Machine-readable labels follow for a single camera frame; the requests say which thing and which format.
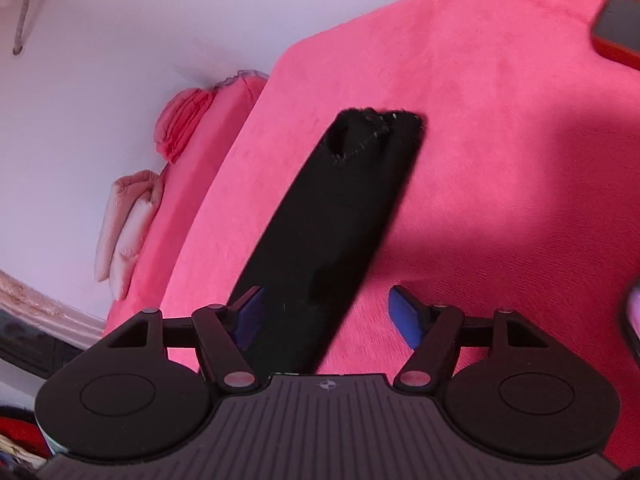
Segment lower light pink pillow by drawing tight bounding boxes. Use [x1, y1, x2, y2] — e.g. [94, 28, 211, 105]
[108, 177, 164, 300]

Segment near pink bed blanket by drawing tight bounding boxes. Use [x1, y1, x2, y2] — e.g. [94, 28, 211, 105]
[160, 0, 639, 468]

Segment black knit pants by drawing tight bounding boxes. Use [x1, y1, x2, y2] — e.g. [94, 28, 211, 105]
[230, 108, 426, 380]

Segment far pink bed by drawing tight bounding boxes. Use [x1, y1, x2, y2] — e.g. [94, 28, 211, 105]
[105, 73, 266, 330]

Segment air conditioner hose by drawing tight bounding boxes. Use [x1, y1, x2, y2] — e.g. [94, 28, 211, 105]
[11, 0, 68, 58]

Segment person's right hand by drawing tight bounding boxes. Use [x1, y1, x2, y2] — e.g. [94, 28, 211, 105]
[622, 283, 640, 359]

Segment light pink pillow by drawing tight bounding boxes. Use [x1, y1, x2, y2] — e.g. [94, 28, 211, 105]
[94, 170, 160, 283]
[108, 177, 164, 300]

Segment hanging red clothes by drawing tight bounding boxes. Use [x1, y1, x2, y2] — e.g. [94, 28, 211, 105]
[1, 405, 52, 479]

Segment folded pink blanket stack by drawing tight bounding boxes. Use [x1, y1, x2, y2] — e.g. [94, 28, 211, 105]
[153, 88, 216, 164]

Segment upper light pink pillow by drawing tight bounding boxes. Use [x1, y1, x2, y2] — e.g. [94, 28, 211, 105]
[94, 170, 160, 283]

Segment red-cased smartphone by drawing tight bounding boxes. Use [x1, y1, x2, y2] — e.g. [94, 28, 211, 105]
[589, 0, 640, 70]

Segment patterned pink curtain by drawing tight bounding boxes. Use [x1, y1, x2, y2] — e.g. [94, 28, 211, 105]
[0, 271, 105, 349]

